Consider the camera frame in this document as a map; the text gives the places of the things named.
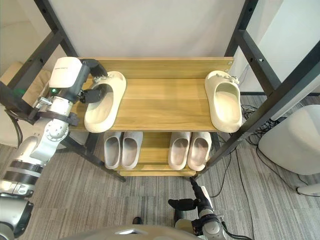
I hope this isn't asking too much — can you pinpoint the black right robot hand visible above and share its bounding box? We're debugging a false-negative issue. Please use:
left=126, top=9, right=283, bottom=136
left=168, top=176, right=215, bottom=214

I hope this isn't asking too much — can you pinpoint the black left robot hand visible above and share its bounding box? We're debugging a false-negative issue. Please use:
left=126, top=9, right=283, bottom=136
left=48, top=56, right=113, bottom=105

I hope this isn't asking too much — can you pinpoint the pale pink slipper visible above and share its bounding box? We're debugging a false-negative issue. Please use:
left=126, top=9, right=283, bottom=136
left=186, top=131, right=212, bottom=172
left=167, top=131, right=192, bottom=171

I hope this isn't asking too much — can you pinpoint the cream foam slipper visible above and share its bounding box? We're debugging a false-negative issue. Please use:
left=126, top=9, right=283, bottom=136
left=204, top=69, right=243, bottom=133
left=83, top=70, right=128, bottom=133

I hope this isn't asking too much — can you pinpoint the silver robot leg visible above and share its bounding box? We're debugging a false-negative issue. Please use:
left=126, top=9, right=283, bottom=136
left=173, top=210, right=194, bottom=230

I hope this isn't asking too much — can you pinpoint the narrow wooden shelf board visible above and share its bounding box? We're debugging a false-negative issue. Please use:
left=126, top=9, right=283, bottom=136
left=119, top=169, right=198, bottom=177

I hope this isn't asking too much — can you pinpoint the wooden slipper shelf board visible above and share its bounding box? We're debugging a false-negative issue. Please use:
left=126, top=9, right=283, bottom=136
left=102, top=131, right=214, bottom=172

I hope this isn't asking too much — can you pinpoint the silver robot torso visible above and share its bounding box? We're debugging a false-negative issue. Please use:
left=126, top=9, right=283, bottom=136
left=56, top=221, right=192, bottom=240

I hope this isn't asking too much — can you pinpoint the grey white slipper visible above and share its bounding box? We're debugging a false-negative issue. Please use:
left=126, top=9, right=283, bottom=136
left=121, top=131, right=144, bottom=171
left=103, top=131, right=124, bottom=170

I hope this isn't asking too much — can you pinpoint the wooden shelf back board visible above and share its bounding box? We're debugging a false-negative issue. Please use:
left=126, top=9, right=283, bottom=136
left=78, top=56, right=235, bottom=80

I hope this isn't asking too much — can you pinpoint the wide wooden shelf board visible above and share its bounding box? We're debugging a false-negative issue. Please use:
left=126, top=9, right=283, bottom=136
left=69, top=77, right=241, bottom=133

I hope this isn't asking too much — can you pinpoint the white stand base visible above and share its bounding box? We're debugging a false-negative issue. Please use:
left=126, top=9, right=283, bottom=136
left=296, top=183, right=320, bottom=195

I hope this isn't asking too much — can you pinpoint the white rounded appliance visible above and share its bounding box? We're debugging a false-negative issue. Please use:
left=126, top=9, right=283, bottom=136
left=257, top=104, right=320, bottom=176

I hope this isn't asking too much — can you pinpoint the long black floor cable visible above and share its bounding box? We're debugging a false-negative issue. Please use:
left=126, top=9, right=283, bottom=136
left=231, top=146, right=260, bottom=240

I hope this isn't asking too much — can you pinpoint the black metal rack frame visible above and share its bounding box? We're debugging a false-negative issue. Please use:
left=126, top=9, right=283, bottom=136
left=0, top=0, right=320, bottom=183

